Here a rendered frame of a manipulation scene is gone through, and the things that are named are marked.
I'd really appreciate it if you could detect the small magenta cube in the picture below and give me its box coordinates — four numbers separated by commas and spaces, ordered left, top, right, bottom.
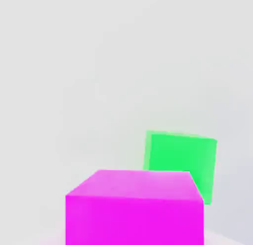
65, 169, 205, 245

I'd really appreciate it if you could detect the small green cube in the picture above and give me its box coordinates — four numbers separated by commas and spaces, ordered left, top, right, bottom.
142, 130, 218, 205

